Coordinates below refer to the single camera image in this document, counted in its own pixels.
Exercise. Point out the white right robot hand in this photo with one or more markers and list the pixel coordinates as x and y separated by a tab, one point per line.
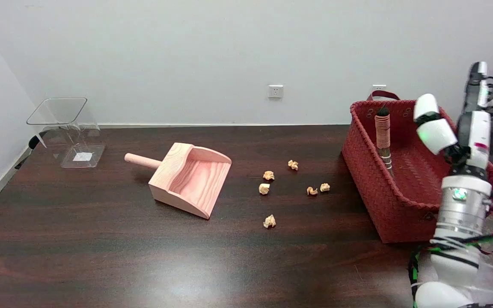
477	132

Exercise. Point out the wooden dustpan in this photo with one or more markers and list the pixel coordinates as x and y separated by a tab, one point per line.
191	179

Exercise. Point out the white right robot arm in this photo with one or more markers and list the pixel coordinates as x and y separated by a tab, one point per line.
460	214

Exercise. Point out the clear plastic container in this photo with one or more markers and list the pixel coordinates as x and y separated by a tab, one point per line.
75	145

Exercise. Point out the red woven basket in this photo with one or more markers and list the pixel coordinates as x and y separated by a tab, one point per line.
370	171

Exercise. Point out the crumpled paper scrap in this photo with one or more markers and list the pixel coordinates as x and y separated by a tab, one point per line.
325	187
264	188
312	191
269	221
293	164
268	175

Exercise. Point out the white wall socket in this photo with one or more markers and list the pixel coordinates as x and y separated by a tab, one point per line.
379	87
275	91

